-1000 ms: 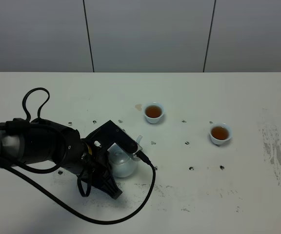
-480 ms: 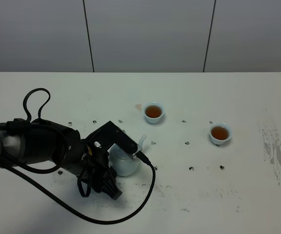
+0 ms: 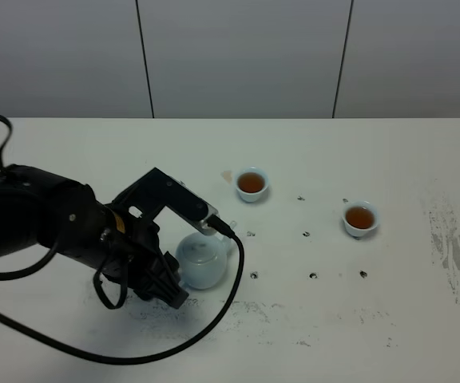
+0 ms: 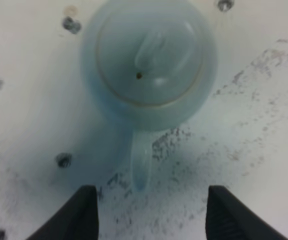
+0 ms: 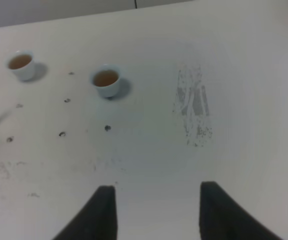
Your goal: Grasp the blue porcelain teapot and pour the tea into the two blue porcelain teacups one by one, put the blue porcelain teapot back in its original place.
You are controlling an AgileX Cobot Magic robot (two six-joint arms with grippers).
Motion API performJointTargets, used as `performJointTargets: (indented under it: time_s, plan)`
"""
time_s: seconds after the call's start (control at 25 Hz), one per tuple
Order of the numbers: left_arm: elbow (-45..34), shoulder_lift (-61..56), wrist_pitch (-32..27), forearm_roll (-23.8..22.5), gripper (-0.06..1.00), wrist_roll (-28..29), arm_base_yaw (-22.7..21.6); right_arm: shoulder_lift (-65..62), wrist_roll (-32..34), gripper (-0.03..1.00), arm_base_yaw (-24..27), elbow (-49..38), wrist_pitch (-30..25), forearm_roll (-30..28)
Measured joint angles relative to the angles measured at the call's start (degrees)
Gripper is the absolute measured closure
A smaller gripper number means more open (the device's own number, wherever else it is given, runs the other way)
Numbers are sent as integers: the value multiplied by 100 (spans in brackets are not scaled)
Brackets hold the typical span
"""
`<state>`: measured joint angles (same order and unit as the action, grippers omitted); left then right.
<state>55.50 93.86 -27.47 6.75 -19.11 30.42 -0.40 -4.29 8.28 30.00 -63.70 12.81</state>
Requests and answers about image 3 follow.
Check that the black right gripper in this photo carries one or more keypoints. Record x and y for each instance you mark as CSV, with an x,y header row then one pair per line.
x,y
134,261

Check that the pale blue porcelain teapot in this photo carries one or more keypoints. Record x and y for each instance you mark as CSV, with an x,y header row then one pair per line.
x,y
203,260

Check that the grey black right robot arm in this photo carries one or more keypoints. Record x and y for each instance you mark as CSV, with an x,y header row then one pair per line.
x,y
38,207

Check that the left pale blue teacup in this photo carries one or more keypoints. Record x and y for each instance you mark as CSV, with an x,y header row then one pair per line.
x,y
252,185

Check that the pale blue teacup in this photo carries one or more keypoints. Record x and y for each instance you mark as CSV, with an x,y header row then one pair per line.
x,y
360,219
252,185

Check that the right pale blue teacup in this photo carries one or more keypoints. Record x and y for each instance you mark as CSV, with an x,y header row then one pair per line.
x,y
360,219

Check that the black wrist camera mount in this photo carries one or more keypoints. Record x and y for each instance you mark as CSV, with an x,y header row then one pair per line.
x,y
156,190

